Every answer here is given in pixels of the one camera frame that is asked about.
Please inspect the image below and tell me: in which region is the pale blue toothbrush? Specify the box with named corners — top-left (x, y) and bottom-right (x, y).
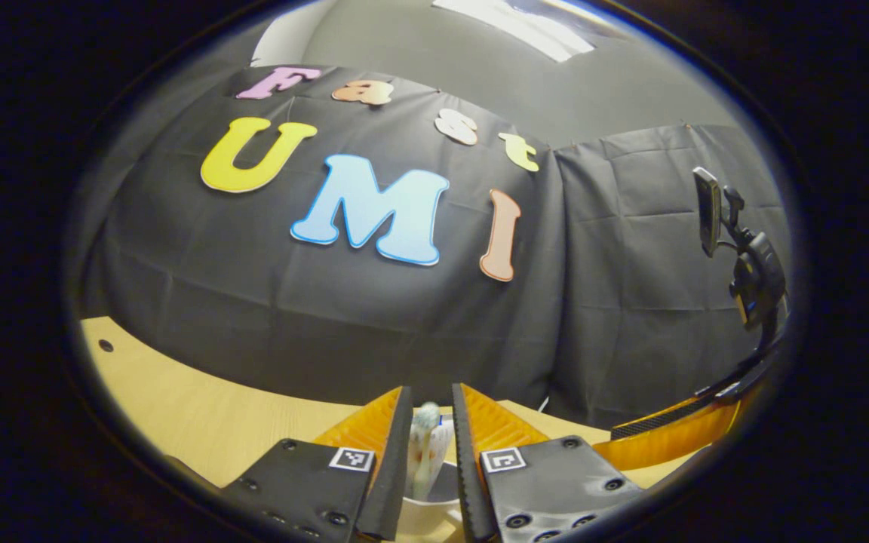
top-left (410, 402), bottom-right (443, 499)

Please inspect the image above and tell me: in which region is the white cup with wooden handle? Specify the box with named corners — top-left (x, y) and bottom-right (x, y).
top-left (401, 462), bottom-right (473, 543)

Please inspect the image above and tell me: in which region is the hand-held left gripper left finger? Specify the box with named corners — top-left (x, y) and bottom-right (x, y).
top-left (220, 385), bottom-right (415, 541)

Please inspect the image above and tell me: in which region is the light wooden desktop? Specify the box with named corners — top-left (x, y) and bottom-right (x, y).
top-left (80, 317), bottom-right (707, 543)

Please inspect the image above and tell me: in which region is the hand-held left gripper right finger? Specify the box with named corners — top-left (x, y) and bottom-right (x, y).
top-left (451, 382), bottom-right (647, 543)

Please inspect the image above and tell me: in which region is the black backdrop cloth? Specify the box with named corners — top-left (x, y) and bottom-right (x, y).
top-left (76, 64), bottom-right (794, 431)

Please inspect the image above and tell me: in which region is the large ceiling light panel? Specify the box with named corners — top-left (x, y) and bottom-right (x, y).
top-left (433, 0), bottom-right (620, 63)

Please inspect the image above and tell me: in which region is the white toothpaste tube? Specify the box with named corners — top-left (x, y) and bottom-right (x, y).
top-left (427, 419), bottom-right (456, 483)

